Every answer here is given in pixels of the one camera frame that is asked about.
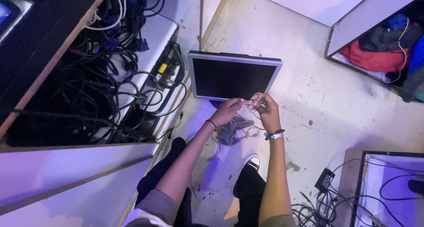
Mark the person's black trousers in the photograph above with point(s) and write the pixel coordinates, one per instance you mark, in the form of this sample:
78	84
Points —
159	174

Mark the silver framed flat monitor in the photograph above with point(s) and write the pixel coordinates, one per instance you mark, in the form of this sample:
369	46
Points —
232	77

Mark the person's right fingers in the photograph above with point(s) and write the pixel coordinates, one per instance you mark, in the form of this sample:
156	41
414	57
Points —
261	101

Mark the black and white shoe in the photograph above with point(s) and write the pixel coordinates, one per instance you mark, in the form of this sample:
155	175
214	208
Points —
252	162

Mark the thin black wrist band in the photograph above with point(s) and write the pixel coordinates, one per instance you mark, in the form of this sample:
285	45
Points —
211	124

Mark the wooden framed white cabinet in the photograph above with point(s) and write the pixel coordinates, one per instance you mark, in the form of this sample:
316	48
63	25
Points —
351	184

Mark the person's left fingers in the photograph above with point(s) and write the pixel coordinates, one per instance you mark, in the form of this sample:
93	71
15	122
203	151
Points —
237	103

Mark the white shelf with clothes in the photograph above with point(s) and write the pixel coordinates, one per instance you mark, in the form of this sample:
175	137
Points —
381	51

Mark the black power adapter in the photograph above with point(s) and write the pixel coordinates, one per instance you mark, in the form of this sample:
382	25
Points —
324	180

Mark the person's right hand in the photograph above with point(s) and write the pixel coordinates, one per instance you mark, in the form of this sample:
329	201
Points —
270	113

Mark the thin wooden slat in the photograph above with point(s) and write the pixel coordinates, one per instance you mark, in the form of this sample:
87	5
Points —
201	21

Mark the person's left hand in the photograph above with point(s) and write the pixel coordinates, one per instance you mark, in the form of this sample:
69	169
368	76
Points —
226	110

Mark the person's grey shirt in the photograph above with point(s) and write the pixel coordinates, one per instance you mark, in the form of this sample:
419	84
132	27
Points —
155	205

